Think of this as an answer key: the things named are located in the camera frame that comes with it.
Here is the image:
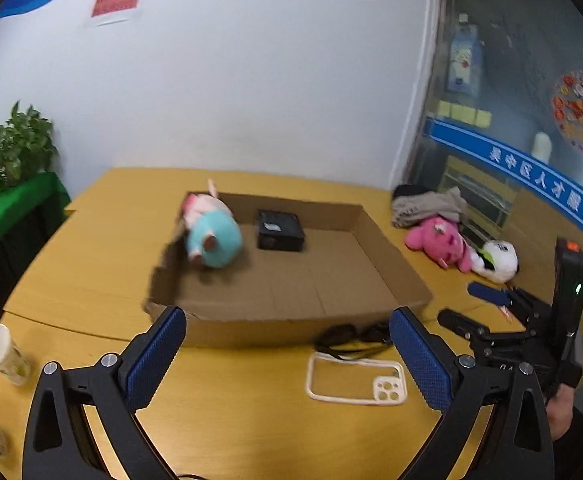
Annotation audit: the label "cardboard box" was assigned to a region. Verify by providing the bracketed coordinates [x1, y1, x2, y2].
[144, 191, 433, 348]

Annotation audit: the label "person's right forearm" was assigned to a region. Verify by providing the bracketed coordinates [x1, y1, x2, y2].
[551, 404, 583, 480]

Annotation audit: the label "large green potted plant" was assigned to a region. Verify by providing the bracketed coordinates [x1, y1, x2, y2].
[0, 101, 57, 201]

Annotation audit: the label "black rectangular box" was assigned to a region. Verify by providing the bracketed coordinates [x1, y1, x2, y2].
[256, 209, 306, 252]

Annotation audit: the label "red wall sign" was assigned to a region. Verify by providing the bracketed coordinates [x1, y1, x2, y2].
[90, 0, 144, 26]

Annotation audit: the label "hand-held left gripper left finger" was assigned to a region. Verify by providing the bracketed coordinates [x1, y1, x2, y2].
[22, 305, 188, 480]

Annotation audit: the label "white panda plush toy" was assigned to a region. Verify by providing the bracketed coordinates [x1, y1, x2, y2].
[471, 240, 519, 282]

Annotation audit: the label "teal and pink plush toy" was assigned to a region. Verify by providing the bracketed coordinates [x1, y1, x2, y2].
[179, 178, 245, 269]

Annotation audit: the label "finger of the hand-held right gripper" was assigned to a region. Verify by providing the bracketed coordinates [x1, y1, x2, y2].
[437, 308, 493, 347]
[467, 281, 555, 332]

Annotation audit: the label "yellow sticky notes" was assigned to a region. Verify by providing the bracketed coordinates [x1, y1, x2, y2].
[437, 101, 492, 127]

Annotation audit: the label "person's right hand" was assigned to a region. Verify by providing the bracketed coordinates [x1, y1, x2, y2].
[545, 382, 575, 442]

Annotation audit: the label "wooden desktop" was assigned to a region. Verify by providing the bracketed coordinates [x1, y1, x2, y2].
[0, 167, 583, 480]

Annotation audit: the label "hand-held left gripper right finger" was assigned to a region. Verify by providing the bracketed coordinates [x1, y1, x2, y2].
[389, 306, 555, 480]

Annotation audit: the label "cream phone case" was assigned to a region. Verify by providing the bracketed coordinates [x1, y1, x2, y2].
[305, 351, 408, 407]

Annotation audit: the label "grey printed cloth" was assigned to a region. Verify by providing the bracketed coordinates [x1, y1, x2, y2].
[391, 186, 469, 228]

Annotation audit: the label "white paper cup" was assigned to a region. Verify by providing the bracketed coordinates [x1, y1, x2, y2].
[0, 323, 31, 387]

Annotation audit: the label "green covered side table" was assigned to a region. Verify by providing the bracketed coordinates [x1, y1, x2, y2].
[0, 172, 72, 271]

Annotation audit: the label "blue cartoon door poster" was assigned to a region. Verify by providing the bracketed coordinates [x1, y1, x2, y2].
[447, 25, 483, 93]

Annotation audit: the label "black sunglasses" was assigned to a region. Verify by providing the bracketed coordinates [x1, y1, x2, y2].
[314, 322, 395, 361]

